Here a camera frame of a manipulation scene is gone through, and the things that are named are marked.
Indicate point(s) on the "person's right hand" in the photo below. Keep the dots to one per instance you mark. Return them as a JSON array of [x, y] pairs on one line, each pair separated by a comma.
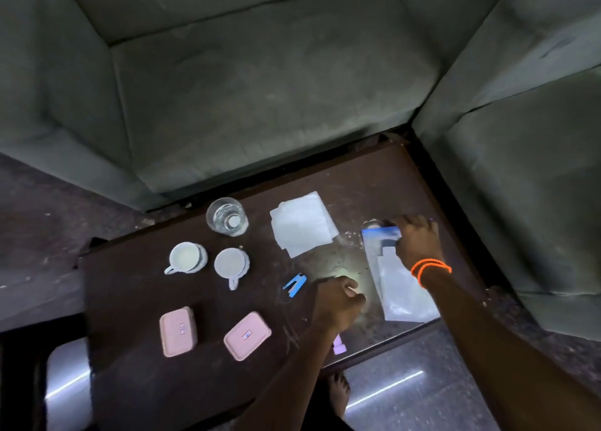
[[420, 243]]

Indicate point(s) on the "person's left hand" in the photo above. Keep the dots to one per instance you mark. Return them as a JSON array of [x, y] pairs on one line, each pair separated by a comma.
[[335, 306]]

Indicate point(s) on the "small purple cap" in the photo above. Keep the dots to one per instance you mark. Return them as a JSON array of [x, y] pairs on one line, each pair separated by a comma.
[[339, 347]]

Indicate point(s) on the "blue clip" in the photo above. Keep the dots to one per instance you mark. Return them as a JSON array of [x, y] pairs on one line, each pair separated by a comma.
[[295, 285]]

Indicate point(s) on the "clear zip bag blue seal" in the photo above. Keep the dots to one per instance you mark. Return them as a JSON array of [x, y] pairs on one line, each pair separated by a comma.
[[375, 257]]

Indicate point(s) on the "white paper napkin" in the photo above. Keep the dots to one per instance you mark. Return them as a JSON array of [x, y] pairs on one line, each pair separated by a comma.
[[303, 224]]

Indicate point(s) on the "pink rectangular box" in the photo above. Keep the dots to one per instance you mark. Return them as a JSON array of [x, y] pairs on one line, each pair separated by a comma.
[[247, 336], [178, 332]]

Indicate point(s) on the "white ceramic cup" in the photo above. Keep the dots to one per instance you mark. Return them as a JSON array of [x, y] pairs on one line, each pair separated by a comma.
[[231, 262], [185, 257]]

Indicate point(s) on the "clear drinking glass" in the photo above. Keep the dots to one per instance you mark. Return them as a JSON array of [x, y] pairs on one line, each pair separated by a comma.
[[227, 217]]

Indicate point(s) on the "person's right forearm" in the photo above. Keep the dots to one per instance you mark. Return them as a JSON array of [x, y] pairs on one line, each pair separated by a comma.
[[507, 360]]

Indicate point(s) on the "person's left forearm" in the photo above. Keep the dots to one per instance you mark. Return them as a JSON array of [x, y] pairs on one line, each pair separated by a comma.
[[291, 388]]

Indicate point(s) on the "person's right foot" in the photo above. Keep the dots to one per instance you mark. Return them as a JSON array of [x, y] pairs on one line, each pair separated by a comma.
[[339, 393]]

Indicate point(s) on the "dark wooden coffee table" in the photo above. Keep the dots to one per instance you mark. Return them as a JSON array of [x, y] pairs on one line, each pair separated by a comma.
[[127, 299]]

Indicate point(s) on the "green fabric sofa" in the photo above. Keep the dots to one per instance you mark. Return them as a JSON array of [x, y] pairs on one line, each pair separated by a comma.
[[530, 186]]

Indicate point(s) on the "green fabric armchair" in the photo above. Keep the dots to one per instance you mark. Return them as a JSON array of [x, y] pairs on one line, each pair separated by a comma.
[[258, 92]]

